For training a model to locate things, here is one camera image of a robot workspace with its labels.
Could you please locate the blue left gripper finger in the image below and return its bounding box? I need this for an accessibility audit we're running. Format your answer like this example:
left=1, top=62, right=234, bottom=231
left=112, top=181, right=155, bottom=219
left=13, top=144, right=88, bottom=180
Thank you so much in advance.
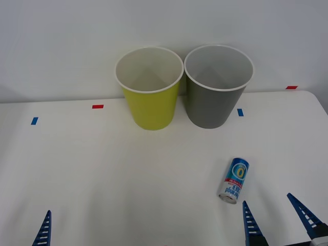
left=32, top=210, right=52, bottom=246

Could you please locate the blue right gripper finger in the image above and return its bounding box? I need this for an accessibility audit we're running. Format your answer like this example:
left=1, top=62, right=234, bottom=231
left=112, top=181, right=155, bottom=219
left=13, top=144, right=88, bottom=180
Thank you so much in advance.
left=242, top=200, right=269, bottom=246
left=286, top=193, right=328, bottom=240

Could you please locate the yellow-green plastic bin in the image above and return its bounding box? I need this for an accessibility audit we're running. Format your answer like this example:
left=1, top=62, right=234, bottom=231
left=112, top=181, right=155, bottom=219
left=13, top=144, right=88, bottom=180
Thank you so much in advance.
left=114, top=46, right=185, bottom=131

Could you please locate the grey plastic bin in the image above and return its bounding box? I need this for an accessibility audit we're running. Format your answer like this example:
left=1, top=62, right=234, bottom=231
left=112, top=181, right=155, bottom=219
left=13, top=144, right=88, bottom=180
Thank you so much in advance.
left=183, top=44, right=254, bottom=130

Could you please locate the blue and white drink can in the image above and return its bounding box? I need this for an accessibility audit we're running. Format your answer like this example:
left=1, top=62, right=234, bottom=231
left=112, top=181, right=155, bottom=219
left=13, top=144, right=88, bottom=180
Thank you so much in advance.
left=218, top=157, right=251, bottom=205

